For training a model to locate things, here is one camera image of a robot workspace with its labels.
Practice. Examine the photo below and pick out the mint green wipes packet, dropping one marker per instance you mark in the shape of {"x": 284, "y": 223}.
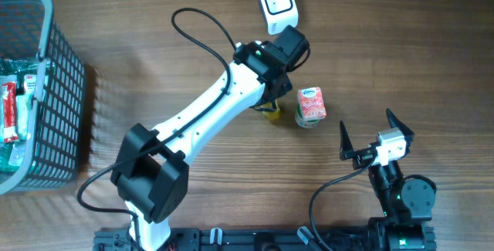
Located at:
{"x": 24, "y": 105}

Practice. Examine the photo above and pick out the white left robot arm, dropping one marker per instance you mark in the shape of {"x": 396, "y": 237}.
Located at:
{"x": 152, "y": 169}

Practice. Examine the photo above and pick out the green lid glass jar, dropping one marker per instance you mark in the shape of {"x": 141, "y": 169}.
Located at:
{"x": 304, "y": 123}

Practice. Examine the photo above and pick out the red snack stick packet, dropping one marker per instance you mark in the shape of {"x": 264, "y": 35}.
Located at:
{"x": 9, "y": 112}

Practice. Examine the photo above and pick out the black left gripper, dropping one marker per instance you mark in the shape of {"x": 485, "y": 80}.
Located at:
{"x": 275, "y": 75}

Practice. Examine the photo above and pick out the white barcode scanner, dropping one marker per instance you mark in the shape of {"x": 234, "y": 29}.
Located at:
{"x": 278, "y": 14}

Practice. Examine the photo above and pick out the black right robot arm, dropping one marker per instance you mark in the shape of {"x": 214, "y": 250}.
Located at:
{"x": 406, "y": 201}

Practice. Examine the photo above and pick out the orange Kleenex tissue pack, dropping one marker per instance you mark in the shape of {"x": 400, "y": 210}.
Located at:
{"x": 311, "y": 104}

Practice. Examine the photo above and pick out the grey plastic basket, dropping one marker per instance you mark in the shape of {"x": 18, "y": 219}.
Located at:
{"x": 43, "y": 86}

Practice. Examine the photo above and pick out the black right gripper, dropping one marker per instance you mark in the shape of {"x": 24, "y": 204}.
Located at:
{"x": 362, "y": 157}

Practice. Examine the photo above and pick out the yellow Vim bottle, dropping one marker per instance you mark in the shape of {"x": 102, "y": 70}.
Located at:
{"x": 271, "y": 110}

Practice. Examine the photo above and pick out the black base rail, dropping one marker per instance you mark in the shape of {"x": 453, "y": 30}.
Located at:
{"x": 266, "y": 239}

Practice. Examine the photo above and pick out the green 3M gloves package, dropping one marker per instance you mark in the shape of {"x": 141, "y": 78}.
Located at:
{"x": 13, "y": 70}

